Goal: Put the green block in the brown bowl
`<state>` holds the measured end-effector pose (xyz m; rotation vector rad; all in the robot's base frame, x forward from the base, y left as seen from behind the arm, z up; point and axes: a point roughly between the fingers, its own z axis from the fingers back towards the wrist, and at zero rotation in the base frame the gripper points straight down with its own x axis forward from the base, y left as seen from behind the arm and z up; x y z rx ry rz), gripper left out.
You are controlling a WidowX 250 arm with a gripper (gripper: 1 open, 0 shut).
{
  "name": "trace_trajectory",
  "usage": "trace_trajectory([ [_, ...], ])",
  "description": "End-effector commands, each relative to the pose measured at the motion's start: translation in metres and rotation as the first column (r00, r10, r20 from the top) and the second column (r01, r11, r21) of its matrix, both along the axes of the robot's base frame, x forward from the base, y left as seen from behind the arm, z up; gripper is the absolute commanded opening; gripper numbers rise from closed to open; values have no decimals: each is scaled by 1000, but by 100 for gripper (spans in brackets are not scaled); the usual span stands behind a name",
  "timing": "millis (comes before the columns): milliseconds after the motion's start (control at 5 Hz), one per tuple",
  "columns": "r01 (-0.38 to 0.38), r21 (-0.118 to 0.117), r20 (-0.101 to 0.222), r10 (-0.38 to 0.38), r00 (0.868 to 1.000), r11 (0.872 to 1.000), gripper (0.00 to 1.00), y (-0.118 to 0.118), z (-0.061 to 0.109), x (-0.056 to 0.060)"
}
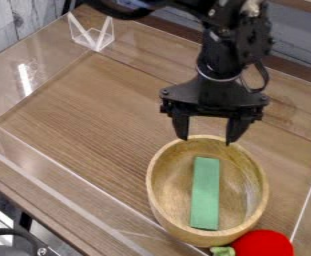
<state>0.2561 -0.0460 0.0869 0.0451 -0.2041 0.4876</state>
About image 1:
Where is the red round plush toy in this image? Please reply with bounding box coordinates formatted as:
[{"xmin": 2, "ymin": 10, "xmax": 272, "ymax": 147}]
[{"xmin": 232, "ymin": 230, "xmax": 294, "ymax": 256}]

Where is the clear acrylic corner bracket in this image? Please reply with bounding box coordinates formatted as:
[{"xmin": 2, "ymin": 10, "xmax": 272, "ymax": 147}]
[{"xmin": 67, "ymin": 13, "xmax": 115, "ymax": 52}]

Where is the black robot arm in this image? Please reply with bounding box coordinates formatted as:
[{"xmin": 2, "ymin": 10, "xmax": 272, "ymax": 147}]
[{"xmin": 85, "ymin": 0, "xmax": 274, "ymax": 144}]

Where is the brown wooden bowl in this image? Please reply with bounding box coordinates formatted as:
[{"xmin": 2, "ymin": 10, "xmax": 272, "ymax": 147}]
[{"xmin": 146, "ymin": 135, "xmax": 270, "ymax": 248}]

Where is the black metal table bracket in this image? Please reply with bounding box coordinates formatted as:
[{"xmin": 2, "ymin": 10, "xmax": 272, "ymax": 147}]
[{"xmin": 12, "ymin": 208, "xmax": 62, "ymax": 256}]

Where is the green rectangular block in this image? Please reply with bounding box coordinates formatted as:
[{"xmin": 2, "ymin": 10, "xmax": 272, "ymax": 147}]
[{"xmin": 190, "ymin": 157, "xmax": 221, "ymax": 231}]

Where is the clear acrylic enclosure wall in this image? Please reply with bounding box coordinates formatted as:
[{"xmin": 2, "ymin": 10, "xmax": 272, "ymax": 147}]
[{"xmin": 0, "ymin": 127, "xmax": 208, "ymax": 256}]

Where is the small green toy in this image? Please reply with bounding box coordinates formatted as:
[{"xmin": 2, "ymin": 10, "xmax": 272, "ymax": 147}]
[{"xmin": 210, "ymin": 247, "xmax": 236, "ymax": 256}]

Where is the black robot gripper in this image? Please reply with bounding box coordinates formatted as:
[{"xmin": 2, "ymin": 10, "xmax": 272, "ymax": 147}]
[{"xmin": 159, "ymin": 75, "xmax": 269, "ymax": 145}]

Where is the black cable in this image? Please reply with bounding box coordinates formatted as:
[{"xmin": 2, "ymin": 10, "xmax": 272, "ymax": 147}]
[{"xmin": 0, "ymin": 228, "xmax": 43, "ymax": 256}]

